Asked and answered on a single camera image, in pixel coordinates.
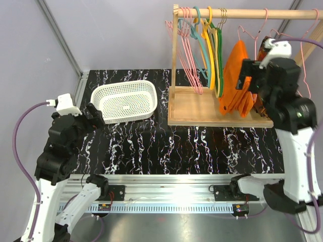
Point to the pink wire hangers bunch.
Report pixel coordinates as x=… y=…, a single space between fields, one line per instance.
x=176 y=44

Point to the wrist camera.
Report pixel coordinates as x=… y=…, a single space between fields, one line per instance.
x=276 y=49
x=64 y=105

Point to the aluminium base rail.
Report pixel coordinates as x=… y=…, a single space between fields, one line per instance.
x=185 y=193

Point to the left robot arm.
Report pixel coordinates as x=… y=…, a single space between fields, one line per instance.
x=53 y=169

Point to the yellow plastic hanger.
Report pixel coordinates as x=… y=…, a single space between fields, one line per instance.
x=211 y=74

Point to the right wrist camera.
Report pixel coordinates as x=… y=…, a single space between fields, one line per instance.
x=276 y=49

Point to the green plastic hanger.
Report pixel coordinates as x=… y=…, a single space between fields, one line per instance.
x=215 y=36

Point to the white perforated plastic basket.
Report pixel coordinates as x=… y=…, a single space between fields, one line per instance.
x=125 y=101

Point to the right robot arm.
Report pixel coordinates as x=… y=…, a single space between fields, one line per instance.
x=295 y=123

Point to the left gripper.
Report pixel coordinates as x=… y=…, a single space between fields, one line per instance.
x=97 y=119

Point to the teal plastic hanger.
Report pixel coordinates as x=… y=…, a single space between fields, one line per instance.
x=202 y=45

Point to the camouflage orange trousers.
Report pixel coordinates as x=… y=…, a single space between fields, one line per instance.
x=262 y=53

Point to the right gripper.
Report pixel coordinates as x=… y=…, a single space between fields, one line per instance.
x=251 y=69

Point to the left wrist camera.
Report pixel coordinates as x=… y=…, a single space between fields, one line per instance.
x=64 y=105

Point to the aluminium corner frame post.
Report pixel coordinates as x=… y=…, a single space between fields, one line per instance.
x=81 y=75

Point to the wooden clothes rack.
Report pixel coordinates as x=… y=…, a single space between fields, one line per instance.
x=187 y=108

